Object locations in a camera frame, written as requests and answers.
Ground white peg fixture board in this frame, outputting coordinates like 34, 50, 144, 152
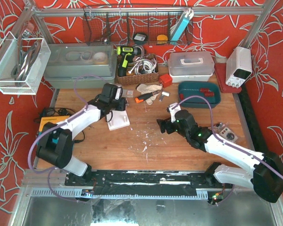
107, 110, 130, 131

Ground black orange screwdriver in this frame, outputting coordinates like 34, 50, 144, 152
135, 90, 161, 103

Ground red large spring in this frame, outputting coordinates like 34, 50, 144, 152
204, 92, 215, 97

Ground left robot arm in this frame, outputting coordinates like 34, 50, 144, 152
31, 83, 127, 181

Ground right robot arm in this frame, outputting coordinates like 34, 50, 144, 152
157, 110, 283, 203

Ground clear small parts packet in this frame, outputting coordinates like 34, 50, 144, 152
122, 89, 134, 98

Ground beige work glove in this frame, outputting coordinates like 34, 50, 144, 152
136, 84, 163, 105

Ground wicker basket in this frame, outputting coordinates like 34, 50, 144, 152
115, 66, 159, 86

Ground bagged electronic module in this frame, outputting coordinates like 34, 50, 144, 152
214, 122, 239, 143

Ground teal plastic tray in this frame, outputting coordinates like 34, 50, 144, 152
178, 81, 221, 108

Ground small red box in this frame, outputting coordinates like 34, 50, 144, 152
158, 73, 173, 88

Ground grey plastic storage box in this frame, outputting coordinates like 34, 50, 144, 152
43, 43, 117, 89

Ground white clear lidded case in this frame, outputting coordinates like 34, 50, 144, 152
168, 51, 215, 83

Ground red mat under supply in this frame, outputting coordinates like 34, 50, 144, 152
215, 63, 242, 94

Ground orange teal power box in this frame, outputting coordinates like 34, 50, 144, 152
37, 116, 72, 145

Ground white bench power supply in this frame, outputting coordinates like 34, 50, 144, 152
225, 47, 252, 88

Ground clear acrylic hanging bin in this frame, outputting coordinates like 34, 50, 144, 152
0, 32, 51, 95

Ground blue white booklet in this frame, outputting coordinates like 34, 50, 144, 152
170, 8, 194, 45

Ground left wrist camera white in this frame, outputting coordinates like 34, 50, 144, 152
115, 87, 123, 100

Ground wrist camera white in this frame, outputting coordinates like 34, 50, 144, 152
167, 103, 181, 122
115, 87, 123, 100

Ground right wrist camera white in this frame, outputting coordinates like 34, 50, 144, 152
167, 103, 181, 122

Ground small metal bracket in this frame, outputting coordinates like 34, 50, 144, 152
158, 91, 170, 102

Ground white cables in basket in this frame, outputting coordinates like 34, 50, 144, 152
128, 58, 158, 75

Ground green black cordless drill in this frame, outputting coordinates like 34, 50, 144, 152
116, 46, 143, 77

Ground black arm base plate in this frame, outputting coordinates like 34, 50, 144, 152
65, 170, 232, 196

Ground black wire wall basket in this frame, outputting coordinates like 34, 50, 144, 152
83, 3, 193, 45

